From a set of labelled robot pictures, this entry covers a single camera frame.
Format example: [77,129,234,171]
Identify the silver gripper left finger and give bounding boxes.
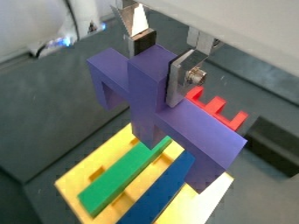
[111,0,157,57]

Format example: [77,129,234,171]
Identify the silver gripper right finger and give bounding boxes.
[166,27,224,108]

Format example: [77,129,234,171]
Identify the purple comb-shaped block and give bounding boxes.
[89,45,248,192]

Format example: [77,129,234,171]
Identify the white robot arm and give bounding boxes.
[0,0,220,109]

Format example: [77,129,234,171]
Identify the black angle fixture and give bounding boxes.
[246,116,299,178]

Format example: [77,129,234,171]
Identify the yellow slotted board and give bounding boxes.
[55,126,234,224]

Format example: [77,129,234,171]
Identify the red comb-shaped block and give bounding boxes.
[186,87,249,131]

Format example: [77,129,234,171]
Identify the blue bar block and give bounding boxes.
[117,151,195,224]

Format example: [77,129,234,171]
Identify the green bar block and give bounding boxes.
[78,136,173,218]

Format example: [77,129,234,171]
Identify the black camera cable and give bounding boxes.
[27,0,86,58]

